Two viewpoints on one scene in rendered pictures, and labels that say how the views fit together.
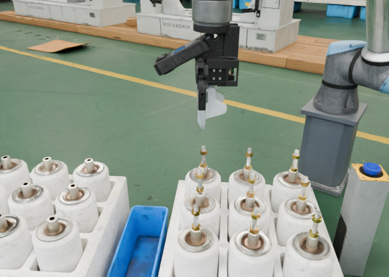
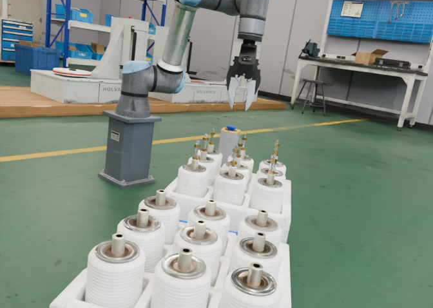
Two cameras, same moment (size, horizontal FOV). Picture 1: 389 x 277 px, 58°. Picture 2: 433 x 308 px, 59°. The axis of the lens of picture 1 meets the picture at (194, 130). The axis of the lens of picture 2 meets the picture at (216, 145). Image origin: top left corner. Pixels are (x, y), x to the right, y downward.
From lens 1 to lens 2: 1.29 m
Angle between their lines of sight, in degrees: 80
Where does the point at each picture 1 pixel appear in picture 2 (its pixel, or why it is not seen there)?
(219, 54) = not seen: hidden behind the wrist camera
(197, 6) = (260, 24)
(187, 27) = not seen: outside the picture
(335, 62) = (142, 76)
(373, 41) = (176, 57)
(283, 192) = (218, 158)
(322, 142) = (141, 143)
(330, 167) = (147, 162)
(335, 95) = (144, 102)
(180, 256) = (281, 192)
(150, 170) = (31, 249)
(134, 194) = (76, 267)
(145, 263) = not seen: hidden behind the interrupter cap
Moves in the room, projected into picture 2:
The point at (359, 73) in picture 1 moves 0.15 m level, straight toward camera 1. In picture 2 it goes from (162, 82) to (190, 87)
